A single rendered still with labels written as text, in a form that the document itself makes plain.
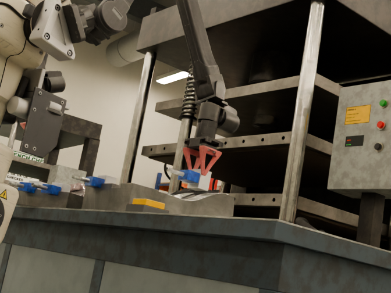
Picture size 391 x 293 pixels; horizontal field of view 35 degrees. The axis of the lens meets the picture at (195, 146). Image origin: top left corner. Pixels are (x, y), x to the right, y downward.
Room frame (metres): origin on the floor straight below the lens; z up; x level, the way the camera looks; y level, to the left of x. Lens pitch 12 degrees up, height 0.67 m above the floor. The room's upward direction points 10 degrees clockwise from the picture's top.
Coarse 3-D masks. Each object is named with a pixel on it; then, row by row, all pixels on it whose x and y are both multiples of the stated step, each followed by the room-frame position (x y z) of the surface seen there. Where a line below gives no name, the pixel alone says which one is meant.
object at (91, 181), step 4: (72, 176) 1.78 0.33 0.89; (76, 176) 1.78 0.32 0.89; (92, 176) 1.80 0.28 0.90; (100, 176) 1.84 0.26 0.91; (104, 176) 1.82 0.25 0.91; (108, 176) 1.81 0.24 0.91; (80, 180) 1.79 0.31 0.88; (84, 180) 1.79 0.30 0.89; (88, 180) 1.80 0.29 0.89; (92, 180) 1.79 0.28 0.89; (96, 180) 1.80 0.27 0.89; (100, 180) 1.80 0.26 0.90; (104, 180) 1.81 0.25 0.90; (108, 180) 1.82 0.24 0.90; (112, 180) 1.82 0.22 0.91; (88, 184) 1.80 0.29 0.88; (92, 184) 1.79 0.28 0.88; (96, 184) 1.80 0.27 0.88; (100, 184) 1.81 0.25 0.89
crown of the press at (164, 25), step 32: (224, 0) 2.64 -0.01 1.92; (256, 0) 2.46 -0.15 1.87; (288, 0) 2.30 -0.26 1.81; (352, 0) 2.27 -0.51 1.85; (384, 0) 2.39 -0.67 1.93; (160, 32) 3.03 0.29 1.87; (224, 32) 2.72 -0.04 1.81; (256, 32) 2.66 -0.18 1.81; (288, 32) 2.59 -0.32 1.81; (352, 32) 2.47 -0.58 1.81; (384, 32) 2.42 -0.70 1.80; (224, 64) 3.15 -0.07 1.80; (256, 64) 2.87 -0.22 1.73; (288, 64) 2.84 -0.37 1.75; (320, 64) 2.90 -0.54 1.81; (352, 64) 2.83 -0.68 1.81; (384, 64) 2.76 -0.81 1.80
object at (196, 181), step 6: (168, 168) 1.61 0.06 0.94; (180, 174) 1.64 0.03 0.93; (186, 174) 1.63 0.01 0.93; (192, 174) 1.64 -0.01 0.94; (198, 174) 1.65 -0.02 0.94; (210, 174) 1.67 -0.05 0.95; (180, 180) 1.67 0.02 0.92; (186, 180) 1.65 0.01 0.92; (192, 180) 1.64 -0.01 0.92; (198, 180) 1.65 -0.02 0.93; (204, 180) 1.66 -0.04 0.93; (192, 186) 1.67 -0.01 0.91; (198, 186) 1.65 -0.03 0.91; (204, 186) 1.66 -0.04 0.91
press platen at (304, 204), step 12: (240, 204) 2.52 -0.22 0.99; (252, 204) 2.47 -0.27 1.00; (264, 204) 2.41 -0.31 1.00; (276, 204) 2.36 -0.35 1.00; (300, 204) 2.33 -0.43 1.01; (312, 204) 2.38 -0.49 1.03; (324, 216) 2.42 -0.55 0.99; (336, 216) 2.47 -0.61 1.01; (348, 216) 2.51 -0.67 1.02; (384, 228) 2.66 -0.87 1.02
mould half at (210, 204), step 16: (96, 192) 1.82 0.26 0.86; (112, 192) 1.75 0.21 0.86; (128, 192) 1.68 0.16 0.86; (144, 192) 1.70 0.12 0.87; (160, 192) 1.73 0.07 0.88; (96, 208) 1.81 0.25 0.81; (112, 208) 1.74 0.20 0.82; (176, 208) 1.77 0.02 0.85; (192, 208) 1.80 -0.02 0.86; (208, 208) 1.84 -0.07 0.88; (224, 208) 1.88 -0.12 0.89
